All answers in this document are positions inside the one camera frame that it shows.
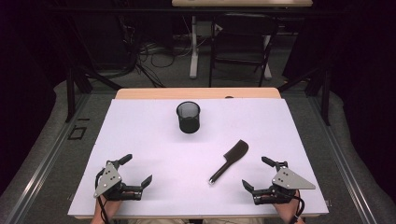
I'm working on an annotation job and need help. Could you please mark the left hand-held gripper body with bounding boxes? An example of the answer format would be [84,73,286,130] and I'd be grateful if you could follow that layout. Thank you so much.
[93,160,144,202]

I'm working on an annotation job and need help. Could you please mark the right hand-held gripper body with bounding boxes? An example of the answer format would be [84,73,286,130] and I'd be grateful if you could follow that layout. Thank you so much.
[252,161,317,205]

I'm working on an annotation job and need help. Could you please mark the black spatula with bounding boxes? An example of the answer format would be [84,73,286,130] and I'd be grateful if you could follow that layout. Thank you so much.
[208,139,250,186]

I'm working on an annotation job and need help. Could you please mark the black mesh cup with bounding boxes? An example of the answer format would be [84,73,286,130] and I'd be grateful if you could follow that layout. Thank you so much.
[176,101,202,134]

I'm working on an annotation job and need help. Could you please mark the person's left hand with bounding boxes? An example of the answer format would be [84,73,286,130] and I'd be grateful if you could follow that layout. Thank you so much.
[93,194,123,217]

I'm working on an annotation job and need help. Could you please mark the person's right hand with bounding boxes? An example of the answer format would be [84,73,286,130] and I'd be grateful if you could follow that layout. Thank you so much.
[266,189,304,218]

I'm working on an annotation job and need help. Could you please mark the white board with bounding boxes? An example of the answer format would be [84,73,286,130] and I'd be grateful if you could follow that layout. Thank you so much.
[67,98,330,217]

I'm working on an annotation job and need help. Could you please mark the wooden table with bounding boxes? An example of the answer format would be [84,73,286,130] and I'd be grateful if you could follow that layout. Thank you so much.
[73,87,322,220]

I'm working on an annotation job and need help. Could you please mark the black metal stand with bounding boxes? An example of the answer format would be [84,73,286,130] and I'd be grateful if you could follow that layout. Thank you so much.
[64,66,124,123]
[277,66,332,127]

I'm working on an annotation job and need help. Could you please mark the black folding chair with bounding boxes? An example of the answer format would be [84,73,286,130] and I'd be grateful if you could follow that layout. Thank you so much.
[208,13,280,88]

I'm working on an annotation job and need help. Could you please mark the desk with white legs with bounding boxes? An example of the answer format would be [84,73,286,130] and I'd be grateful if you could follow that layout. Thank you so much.
[171,0,314,80]

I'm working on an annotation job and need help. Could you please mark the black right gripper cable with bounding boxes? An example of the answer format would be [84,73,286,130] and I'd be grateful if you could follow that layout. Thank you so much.
[290,194,306,224]

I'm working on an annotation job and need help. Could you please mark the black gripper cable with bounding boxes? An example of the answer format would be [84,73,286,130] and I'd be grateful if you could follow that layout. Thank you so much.
[290,194,306,224]
[94,169,112,224]

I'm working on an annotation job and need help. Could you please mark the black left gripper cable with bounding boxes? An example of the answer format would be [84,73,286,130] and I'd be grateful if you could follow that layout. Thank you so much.
[94,169,112,224]

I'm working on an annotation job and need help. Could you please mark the metal floor rail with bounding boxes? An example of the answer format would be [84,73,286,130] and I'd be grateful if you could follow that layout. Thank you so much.
[307,92,378,224]
[5,92,92,224]

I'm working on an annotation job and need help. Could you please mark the tangle of floor cables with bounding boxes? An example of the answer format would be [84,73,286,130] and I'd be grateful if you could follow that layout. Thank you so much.
[122,18,194,89]

